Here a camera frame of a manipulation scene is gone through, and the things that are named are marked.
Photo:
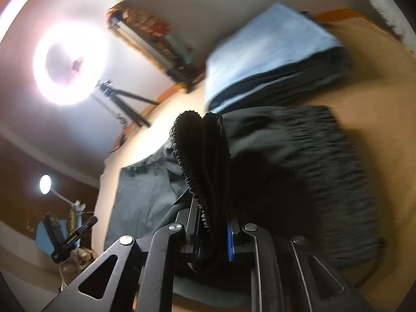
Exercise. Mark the patterned cloth on chair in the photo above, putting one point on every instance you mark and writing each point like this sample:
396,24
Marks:
71,222

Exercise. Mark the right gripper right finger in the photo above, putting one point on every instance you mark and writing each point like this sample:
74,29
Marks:
289,274

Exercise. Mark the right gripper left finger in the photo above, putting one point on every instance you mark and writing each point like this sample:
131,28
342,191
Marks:
133,274

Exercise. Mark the folded silver tripod stand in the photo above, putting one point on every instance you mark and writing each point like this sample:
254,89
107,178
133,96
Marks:
153,38

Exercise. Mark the small desk lamp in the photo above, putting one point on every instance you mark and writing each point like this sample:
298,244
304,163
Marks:
46,187

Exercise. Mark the black tripod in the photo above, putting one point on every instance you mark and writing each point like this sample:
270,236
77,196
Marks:
115,96

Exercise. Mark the folded light blue cloth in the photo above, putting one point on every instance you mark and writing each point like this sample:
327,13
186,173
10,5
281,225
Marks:
276,58

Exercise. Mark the ring light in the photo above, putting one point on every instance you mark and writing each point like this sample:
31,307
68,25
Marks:
70,59

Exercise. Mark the blue round chair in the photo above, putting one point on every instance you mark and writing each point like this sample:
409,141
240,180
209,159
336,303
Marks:
42,239

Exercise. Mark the left gloved hand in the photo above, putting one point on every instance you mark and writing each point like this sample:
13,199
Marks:
83,257

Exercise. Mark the dark green pants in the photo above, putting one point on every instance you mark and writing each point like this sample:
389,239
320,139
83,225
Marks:
290,170

